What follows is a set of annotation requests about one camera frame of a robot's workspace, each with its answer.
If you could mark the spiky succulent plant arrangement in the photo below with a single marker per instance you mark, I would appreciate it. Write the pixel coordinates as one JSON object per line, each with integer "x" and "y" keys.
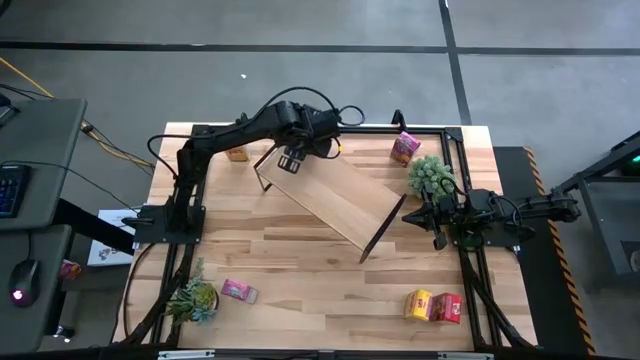
{"x": 195, "y": 300}

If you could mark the magenta purple cereal box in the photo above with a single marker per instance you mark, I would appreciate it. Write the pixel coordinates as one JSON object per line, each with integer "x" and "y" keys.
{"x": 404, "y": 147}

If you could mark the black device green light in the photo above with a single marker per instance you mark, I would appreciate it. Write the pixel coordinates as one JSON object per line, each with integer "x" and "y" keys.
{"x": 632, "y": 164}

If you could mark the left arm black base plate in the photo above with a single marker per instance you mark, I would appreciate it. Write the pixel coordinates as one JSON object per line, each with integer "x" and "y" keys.
{"x": 155, "y": 230}

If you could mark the black desk device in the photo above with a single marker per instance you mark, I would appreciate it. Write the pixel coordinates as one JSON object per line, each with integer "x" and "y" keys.
{"x": 5, "y": 110}

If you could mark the round green potted plant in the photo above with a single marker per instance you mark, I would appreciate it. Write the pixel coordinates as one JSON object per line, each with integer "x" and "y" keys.
{"x": 427, "y": 172}

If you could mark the grey desk with mouse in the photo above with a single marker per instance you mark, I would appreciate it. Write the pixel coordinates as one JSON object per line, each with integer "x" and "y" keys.
{"x": 45, "y": 315}

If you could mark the pink cereal box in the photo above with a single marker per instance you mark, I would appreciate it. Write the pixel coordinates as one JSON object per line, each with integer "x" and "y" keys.
{"x": 237, "y": 290}

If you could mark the wooden shelf black legs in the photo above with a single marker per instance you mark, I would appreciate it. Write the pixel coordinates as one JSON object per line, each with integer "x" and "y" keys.
{"x": 340, "y": 195}

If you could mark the black computer mouse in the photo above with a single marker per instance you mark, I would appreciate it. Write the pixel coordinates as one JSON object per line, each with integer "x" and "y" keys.
{"x": 24, "y": 281}

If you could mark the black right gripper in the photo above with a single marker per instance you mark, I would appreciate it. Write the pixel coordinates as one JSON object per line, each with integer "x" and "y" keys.
{"x": 452, "y": 210}

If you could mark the red cereal box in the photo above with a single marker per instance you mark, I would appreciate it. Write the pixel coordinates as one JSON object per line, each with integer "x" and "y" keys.
{"x": 446, "y": 307}

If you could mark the small pink packet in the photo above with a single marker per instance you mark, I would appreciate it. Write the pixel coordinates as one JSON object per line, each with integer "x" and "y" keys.
{"x": 70, "y": 270}

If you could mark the silver metal bracket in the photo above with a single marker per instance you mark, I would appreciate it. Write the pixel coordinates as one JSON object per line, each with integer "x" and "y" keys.
{"x": 186, "y": 354}
{"x": 465, "y": 356}

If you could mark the chrome desk foot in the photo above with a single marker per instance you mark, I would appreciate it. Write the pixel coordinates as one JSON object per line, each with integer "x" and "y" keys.
{"x": 65, "y": 333}

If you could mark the black mat hazard stripe edge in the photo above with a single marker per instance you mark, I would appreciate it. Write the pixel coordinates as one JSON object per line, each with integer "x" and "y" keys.
{"x": 530, "y": 280}

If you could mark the yellow cereal box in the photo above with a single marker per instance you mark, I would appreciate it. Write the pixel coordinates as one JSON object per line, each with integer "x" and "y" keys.
{"x": 237, "y": 154}
{"x": 418, "y": 304}

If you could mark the white printed cardboard box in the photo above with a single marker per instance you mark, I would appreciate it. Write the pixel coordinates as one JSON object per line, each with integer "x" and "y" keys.
{"x": 102, "y": 252}

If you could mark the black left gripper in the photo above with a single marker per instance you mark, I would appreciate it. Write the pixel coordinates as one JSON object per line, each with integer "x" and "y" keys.
{"x": 320, "y": 125}

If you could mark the black clamp bracket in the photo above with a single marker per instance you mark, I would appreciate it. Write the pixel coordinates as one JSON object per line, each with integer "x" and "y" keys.
{"x": 243, "y": 119}
{"x": 398, "y": 117}

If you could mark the black metal rig frame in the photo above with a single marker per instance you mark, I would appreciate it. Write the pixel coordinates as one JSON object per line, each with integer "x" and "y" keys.
{"x": 375, "y": 131}

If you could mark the black desk support beam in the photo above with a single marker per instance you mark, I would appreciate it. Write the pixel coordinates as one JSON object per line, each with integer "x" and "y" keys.
{"x": 90, "y": 225}

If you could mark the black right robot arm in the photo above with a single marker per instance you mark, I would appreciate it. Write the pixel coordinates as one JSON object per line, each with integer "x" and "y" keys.
{"x": 530, "y": 207}

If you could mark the black backlit keyboard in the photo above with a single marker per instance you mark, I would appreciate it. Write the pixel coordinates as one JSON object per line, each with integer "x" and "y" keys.
{"x": 11, "y": 190}

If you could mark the grey desk with keyboard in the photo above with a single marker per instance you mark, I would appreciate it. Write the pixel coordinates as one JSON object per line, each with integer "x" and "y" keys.
{"x": 45, "y": 150}

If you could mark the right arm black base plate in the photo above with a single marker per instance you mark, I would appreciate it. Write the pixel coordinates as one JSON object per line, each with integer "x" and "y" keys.
{"x": 500, "y": 239}

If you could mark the grey metal cart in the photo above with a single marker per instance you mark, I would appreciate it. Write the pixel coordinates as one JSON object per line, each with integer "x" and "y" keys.
{"x": 607, "y": 215}

